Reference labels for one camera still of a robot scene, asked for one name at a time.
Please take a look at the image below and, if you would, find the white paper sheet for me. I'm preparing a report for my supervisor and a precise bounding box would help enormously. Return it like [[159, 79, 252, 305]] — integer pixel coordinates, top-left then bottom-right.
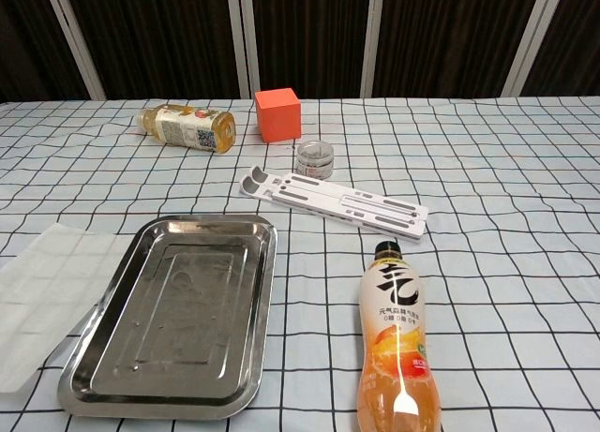
[[0, 222, 124, 395]]

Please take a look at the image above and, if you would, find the metal tray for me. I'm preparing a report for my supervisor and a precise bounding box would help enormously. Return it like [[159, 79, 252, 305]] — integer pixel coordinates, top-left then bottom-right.
[[56, 214, 278, 422]]

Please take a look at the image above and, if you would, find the white folding stand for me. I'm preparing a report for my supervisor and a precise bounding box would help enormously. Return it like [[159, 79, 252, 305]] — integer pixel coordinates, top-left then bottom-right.
[[238, 165, 430, 243]]

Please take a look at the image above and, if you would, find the small clear jar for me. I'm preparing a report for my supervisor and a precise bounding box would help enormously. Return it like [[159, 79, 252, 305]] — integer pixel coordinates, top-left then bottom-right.
[[295, 141, 335, 179]]

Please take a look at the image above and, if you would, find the orange cube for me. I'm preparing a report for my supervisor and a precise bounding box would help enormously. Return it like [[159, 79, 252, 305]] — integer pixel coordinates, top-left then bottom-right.
[[254, 87, 304, 144]]

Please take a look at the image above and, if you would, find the yellow tea bottle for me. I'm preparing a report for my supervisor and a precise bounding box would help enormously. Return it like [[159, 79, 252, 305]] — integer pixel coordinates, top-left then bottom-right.
[[135, 102, 237, 156]]

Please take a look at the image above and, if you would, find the orange drink bottle black cap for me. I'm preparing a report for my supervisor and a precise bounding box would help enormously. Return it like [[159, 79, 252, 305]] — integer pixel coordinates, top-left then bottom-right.
[[356, 238, 443, 432]]

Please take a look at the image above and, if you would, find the blue checkered tablecloth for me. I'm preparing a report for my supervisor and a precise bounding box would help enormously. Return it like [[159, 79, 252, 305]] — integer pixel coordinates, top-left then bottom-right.
[[0, 96, 600, 432]]

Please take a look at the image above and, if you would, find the grey aluminium frame post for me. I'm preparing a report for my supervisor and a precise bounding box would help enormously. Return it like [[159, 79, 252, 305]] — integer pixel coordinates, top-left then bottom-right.
[[360, 0, 394, 98], [504, 0, 569, 97], [45, 0, 107, 100], [226, 0, 262, 99]]

